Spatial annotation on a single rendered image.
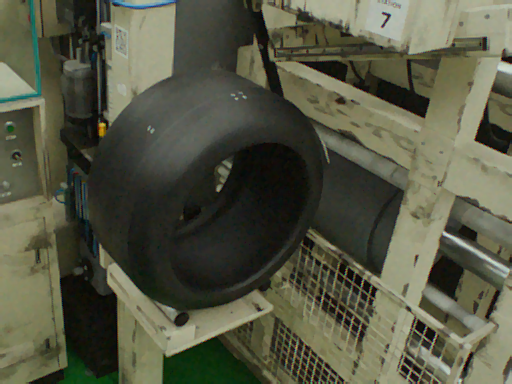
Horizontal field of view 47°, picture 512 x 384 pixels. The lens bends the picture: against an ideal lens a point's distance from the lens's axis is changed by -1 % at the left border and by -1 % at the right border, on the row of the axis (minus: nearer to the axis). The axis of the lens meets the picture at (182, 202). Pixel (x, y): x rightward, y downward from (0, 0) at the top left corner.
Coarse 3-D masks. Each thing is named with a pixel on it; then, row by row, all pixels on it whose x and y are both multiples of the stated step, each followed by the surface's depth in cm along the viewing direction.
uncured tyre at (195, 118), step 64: (128, 128) 134; (192, 128) 125; (256, 128) 129; (128, 192) 128; (192, 192) 127; (256, 192) 177; (320, 192) 154; (128, 256) 133; (192, 256) 175; (256, 256) 169
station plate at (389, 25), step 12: (372, 0) 115; (384, 0) 113; (396, 0) 110; (408, 0) 108; (372, 12) 116; (384, 12) 113; (396, 12) 111; (372, 24) 117; (384, 24) 114; (396, 24) 112; (396, 36) 113
